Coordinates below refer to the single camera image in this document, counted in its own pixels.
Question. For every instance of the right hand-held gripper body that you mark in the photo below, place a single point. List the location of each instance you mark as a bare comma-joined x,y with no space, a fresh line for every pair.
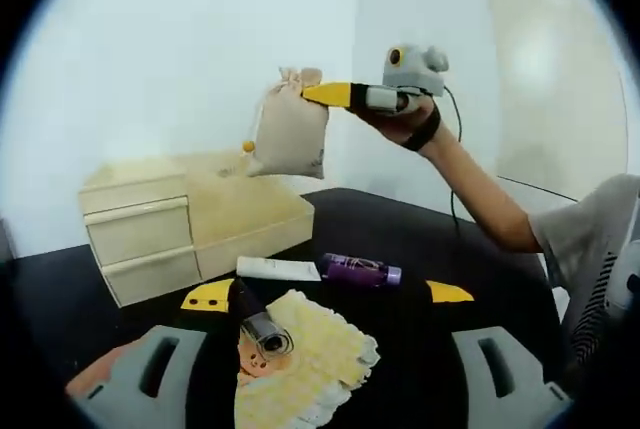
417,74

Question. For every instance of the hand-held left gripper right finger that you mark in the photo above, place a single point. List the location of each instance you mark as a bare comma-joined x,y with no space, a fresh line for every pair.
515,384

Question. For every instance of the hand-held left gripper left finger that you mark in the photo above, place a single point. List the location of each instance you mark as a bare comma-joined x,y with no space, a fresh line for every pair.
125,379

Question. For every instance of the cream plastic drawer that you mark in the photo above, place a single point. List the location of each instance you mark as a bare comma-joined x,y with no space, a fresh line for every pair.
140,229
150,276

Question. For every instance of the cream desktop drawer organizer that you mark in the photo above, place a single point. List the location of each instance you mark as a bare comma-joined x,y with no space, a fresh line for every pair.
240,209

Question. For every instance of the purple cosmetic bottle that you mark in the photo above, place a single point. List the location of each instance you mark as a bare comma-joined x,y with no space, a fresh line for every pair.
355,274

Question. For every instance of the white cosmetic tube bottle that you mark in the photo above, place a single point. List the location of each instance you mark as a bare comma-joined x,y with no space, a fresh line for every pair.
275,269

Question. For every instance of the person's left hand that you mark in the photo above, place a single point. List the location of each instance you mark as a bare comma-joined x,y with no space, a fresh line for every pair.
100,366

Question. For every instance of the person's right hand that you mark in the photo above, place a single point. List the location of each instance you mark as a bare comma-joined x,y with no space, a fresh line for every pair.
405,124

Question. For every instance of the cream door panel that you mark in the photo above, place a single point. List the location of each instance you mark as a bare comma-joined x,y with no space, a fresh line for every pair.
550,74

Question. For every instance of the black table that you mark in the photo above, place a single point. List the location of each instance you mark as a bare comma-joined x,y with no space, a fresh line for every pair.
380,229

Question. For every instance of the white chest-worn device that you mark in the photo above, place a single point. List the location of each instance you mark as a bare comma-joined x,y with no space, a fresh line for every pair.
627,269

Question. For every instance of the person in grey shirt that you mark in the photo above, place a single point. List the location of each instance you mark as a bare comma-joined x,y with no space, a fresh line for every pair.
580,219

